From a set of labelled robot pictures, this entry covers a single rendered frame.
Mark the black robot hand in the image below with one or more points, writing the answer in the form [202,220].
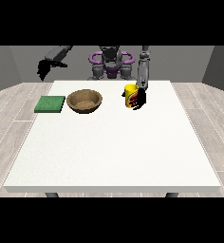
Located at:
[44,68]
[139,98]

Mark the yellow cup with melon print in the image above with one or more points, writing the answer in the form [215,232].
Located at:
[129,94]

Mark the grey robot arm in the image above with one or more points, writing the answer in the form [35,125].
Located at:
[57,53]
[143,71]

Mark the green square pad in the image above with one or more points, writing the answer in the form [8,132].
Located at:
[49,104]

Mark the brown wooden bowl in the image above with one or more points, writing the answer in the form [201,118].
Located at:
[84,100]

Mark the grey robot trunk purple rings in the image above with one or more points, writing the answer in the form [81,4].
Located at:
[110,63]

